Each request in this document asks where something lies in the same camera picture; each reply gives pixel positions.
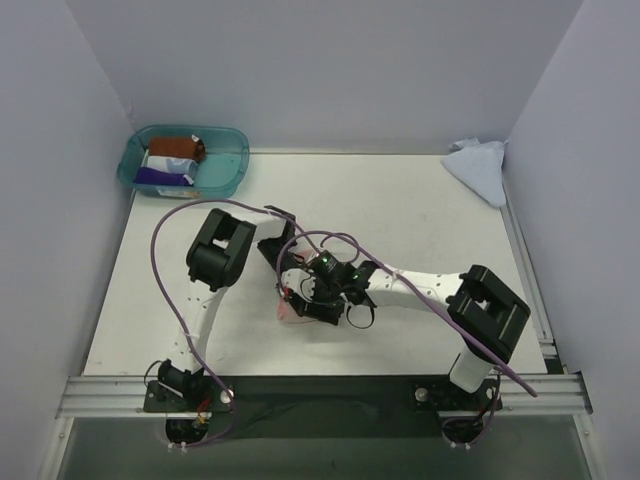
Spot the light blue towel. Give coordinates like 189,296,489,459
441,138,507,209

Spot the white blue rolled towel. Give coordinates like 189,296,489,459
143,155,198,176

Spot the teal plastic bin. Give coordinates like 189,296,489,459
117,124,250,199

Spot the brown rolled towel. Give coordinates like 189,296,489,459
148,136,206,163

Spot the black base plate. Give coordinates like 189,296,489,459
142,375,503,445

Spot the pink striped towel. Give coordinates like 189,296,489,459
276,249,314,326

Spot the purple rolled towel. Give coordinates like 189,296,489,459
134,167,194,187

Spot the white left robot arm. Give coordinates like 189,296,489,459
150,205,297,412

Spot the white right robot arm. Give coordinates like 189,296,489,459
280,252,531,410

